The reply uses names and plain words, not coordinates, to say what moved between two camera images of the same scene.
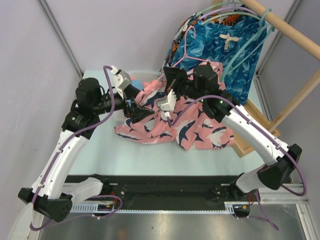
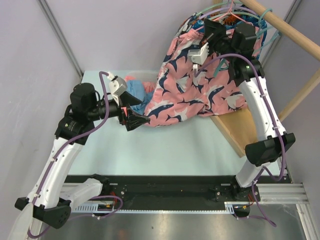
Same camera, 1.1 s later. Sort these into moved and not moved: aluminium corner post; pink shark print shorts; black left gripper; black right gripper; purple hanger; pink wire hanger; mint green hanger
Moved: black left gripper; black right gripper; pink shark print shorts; pink wire hanger
Not moved: aluminium corner post; mint green hanger; purple hanger
